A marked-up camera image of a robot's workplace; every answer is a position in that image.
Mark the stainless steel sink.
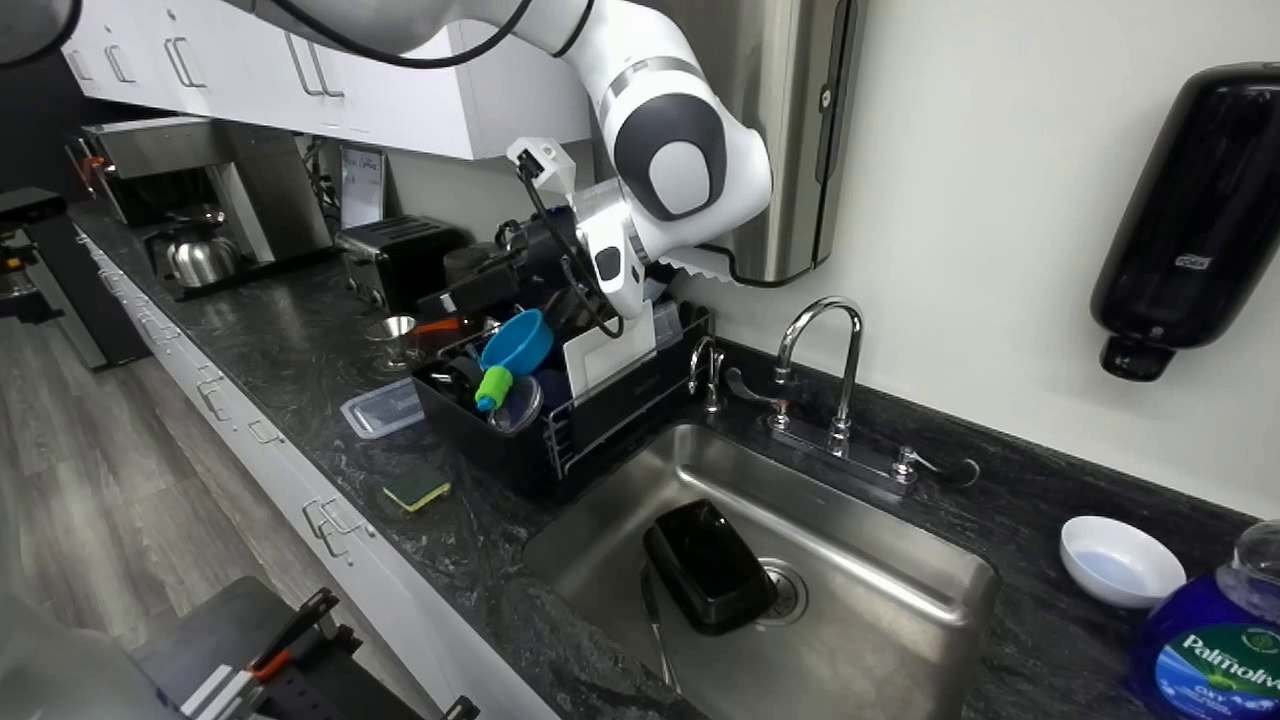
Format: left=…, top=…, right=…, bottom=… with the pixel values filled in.
left=523, top=420, right=1003, bottom=720

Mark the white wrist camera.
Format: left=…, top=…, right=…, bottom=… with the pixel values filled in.
left=574, top=195, right=657, bottom=324

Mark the yellow green sponge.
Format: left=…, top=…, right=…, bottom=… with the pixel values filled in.
left=379, top=466, right=457, bottom=518

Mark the steel kettle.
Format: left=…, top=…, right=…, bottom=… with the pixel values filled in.
left=145, top=212, right=265, bottom=295

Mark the black desk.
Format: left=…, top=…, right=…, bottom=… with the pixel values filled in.
left=0, top=182, right=151, bottom=374

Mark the blue steel-lined cup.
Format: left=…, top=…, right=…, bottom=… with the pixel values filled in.
left=485, top=357, right=580, bottom=440

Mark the blue dish soap bottle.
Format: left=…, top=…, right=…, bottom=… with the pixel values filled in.
left=1130, top=514, right=1280, bottom=720

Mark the red tipped pen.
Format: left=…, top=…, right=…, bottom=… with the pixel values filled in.
left=248, top=625, right=338, bottom=689

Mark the dark gray case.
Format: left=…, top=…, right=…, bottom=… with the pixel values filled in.
left=132, top=572, right=444, bottom=720

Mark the green cylindrical handle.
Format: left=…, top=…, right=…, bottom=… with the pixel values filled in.
left=468, top=364, right=522, bottom=416

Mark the black marker pen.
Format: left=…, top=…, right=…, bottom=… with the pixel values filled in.
left=245, top=585, right=345, bottom=676

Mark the thin black camera cable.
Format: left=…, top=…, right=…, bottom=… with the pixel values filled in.
left=493, top=195, right=633, bottom=343

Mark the steel coffee machine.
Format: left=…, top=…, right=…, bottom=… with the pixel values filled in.
left=75, top=113, right=338, bottom=291

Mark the clear plastic container lid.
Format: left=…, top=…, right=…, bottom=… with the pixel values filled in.
left=338, top=374, right=432, bottom=443

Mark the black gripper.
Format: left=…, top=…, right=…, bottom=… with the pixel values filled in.
left=442, top=203, right=605, bottom=324

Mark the white lower cabinet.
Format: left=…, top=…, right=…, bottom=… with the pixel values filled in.
left=72, top=223, right=563, bottom=720

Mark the black rectangular container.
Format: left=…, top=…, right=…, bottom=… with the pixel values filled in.
left=640, top=497, right=785, bottom=640

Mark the white bowl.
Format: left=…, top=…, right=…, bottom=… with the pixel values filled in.
left=1057, top=512, right=1191, bottom=611

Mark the black dish rack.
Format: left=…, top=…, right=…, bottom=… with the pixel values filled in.
left=407, top=265, right=715, bottom=506

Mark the stainless paper towel dispenser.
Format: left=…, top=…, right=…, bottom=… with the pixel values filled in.
left=654, top=0, right=856, bottom=287

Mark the chrome faucet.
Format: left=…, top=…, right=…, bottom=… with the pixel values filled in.
left=726, top=295, right=988, bottom=504

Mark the white rectangular plate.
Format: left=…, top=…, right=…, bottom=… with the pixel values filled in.
left=560, top=315, right=664, bottom=402

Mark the metal utensil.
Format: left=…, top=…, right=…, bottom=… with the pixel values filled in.
left=637, top=564, right=684, bottom=694

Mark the clear plastic cup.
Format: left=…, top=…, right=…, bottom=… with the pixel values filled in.
left=654, top=298, right=692, bottom=357

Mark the black wall soap dispenser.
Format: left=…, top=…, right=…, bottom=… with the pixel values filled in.
left=1089, top=59, right=1280, bottom=389

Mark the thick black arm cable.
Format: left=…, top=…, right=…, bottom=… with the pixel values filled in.
left=265, top=0, right=605, bottom=71

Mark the white wall cabinet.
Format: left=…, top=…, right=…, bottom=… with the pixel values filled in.
left=55, top=0, right=596, bottom=163

